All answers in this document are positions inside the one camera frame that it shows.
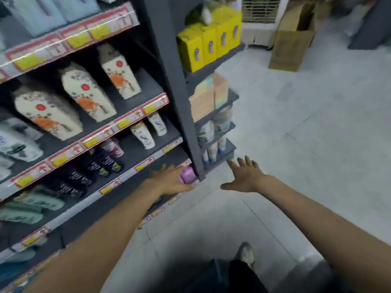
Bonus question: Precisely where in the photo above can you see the brown cardboard box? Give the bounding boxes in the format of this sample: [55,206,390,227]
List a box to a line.
[268,0,332,73]

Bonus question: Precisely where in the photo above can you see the mint green tall bottle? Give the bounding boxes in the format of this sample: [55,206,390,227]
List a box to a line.
[13,185,65,211]
[0,204,44,225]

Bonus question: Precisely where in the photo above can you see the white green print pack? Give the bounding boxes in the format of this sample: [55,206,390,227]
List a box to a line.
[0,117,44,163]

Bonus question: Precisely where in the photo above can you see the white air cooler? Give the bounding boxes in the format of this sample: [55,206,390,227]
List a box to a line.
[241,0,291,48]

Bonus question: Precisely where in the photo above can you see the row of large navy bottles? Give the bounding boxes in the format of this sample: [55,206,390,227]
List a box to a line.
[55,146,124,199]

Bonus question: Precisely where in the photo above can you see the white jar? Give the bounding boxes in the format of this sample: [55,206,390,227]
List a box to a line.
[198,120,215,144]
[213,106,233,133]

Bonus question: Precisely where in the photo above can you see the beige pastel box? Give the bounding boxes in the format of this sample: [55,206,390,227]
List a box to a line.
[189,75,215,123]
[213,72,230,110]

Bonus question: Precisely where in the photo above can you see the grey metal store shelving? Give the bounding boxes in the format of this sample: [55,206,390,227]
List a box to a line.
[0,4,193,292]

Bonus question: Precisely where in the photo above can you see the yellow box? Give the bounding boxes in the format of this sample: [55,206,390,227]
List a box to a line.
[200,23,218,66]
[213,9,233,58]
[227,10,243,50]
[177,27,204,73]

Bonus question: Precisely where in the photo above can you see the person's black trousers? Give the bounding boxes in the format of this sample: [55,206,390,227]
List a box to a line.
[227,260,268,293]

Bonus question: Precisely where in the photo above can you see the short pink bottle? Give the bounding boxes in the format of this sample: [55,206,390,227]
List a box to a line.
[100,138,124,158]

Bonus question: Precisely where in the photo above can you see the person's right hand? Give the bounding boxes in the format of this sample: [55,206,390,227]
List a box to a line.
[220,155,266,194]

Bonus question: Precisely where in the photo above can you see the grey end rack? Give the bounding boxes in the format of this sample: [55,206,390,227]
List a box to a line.
[183,42,246,175]

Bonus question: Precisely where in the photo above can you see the short white bottle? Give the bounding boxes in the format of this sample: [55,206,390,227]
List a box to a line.
[146,112,168,137]
[130,120,156,150]

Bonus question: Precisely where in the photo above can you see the grey store shelf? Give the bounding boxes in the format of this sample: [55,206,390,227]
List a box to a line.
[0,0,206,293]

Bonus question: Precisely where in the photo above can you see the light blue pack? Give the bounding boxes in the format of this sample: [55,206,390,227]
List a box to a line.
[6,0,67,37]
[50,0,101,22]

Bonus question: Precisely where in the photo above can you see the purple pump bottle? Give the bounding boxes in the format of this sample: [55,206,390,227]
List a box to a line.
[179,165,197,184]

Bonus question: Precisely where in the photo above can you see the white floral refill pack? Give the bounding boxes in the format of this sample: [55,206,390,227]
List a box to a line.
[59,61,118,123]
[97,42,142,100]
[13,87,83,141]

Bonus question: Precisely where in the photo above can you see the small white bottle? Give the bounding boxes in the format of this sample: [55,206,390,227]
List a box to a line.
[200,1,213,26]

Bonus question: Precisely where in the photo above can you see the person's right forearm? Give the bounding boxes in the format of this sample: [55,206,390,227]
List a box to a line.
[255,175,391,293]

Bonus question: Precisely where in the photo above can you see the person's right grey shoe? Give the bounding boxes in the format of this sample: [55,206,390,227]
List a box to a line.
[234,241,256,271]

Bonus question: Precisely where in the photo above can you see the person's left forearm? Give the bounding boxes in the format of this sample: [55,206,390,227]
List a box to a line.
[24,179,165,293]

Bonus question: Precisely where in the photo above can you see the dark grey cabinet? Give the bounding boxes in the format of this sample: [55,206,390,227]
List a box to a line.
[347,0,391,51]

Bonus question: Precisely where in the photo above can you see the person's left hand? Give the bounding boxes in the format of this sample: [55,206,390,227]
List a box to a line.
[148,163,196,196]

